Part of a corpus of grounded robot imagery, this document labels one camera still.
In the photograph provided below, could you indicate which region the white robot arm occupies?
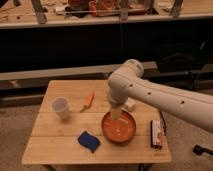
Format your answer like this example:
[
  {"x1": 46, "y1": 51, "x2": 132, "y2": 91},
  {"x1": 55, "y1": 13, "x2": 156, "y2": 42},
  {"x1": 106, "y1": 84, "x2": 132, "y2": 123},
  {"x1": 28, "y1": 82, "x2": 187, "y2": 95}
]
[{"x1": 108, "y1": 59, "x2": 213, "y2": 133}]

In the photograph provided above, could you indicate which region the translucent plastic cup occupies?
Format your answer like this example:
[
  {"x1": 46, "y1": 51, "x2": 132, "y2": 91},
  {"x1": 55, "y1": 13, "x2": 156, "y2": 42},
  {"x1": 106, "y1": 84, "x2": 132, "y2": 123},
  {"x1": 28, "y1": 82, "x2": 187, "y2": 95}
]
[{"x1": 51, "y1": 97, "x2": 70, "y2": 120}]

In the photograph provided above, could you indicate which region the black cable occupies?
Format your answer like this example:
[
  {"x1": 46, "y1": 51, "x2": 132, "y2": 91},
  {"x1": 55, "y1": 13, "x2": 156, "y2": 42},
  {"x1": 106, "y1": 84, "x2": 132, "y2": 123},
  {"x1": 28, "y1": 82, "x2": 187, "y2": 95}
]
[{"x1": 159, "y1": 110, "x2": 168, "y2": 137}]

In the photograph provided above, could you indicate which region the black object on floor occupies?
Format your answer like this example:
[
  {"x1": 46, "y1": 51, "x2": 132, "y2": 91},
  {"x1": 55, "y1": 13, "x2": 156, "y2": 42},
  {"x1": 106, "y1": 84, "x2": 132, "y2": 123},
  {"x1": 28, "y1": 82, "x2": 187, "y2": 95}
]
[{"x1": 193, "y1": 145, "x2": 213, "y2": 156}]

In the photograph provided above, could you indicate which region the orange round plate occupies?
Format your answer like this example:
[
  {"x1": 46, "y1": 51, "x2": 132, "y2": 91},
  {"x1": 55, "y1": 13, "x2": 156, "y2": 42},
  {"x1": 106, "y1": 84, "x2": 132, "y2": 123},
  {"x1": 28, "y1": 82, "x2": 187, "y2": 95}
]
[{"x1": 101, "y1": 111, "x2": 136, "y2": 143}]

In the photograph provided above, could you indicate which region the yellow sponge tool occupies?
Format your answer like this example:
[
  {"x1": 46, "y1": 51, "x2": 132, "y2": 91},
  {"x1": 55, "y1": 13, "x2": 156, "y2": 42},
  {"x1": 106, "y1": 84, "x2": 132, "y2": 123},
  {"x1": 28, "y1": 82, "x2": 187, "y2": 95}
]
[{"x1": 110, "y1": 106, "x2": 122, "y2": 120}]

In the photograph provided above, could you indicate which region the wooden workbench shelf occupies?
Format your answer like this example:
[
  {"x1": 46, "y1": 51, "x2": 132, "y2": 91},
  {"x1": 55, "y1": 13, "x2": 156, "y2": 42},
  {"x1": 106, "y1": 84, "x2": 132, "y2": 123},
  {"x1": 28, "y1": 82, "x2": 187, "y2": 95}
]
[{"x1": 0, "y1": 0, "x2": 213, "y2": 29}]

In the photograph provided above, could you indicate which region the wooden table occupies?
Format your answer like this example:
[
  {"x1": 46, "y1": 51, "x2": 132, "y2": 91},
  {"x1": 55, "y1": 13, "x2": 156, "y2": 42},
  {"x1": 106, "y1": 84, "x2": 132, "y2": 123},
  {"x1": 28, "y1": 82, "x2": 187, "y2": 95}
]
[{"x1": 22, "y1": 80, "x2": 171, "y2": 165}]

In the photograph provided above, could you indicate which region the blue folded cloth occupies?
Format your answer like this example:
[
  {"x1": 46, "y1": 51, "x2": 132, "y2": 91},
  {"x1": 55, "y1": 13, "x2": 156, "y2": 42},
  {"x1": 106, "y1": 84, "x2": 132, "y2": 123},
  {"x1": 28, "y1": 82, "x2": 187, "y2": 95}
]
[{"x1": 78, "y1": 131, "x2": 100, "y2": 153}]

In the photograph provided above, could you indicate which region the white lying bottle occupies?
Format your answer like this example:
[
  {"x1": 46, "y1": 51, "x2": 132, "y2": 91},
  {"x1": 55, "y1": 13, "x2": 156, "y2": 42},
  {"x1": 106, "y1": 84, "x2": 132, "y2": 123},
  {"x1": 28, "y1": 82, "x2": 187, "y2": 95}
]
[{"x1": 123, "y1": 98, "x2": 136, "y2": 112}]

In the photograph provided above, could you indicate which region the orange toy carrot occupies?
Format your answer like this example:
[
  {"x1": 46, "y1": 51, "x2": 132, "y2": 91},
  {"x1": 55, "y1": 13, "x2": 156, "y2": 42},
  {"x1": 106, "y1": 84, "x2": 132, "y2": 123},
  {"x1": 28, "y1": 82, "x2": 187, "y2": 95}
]
[{"x1": 80, "y1": 91, "x2": 95, "y2": 112}]

